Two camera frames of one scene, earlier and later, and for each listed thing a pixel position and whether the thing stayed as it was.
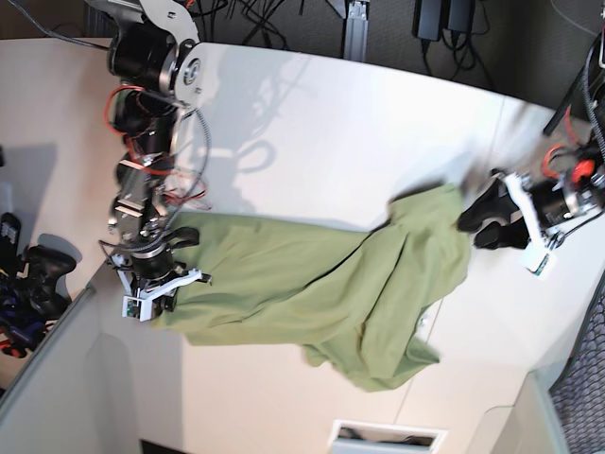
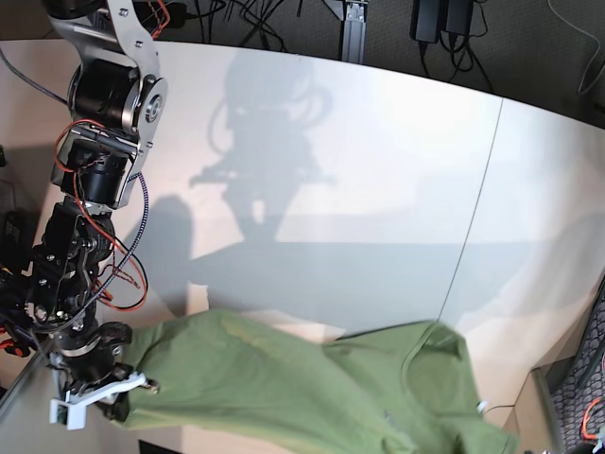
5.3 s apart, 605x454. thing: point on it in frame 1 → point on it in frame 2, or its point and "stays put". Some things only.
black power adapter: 427,17 stays put
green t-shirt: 362,304 → 231,381
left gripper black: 155,264 → 88,356
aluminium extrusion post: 356,30 stays put
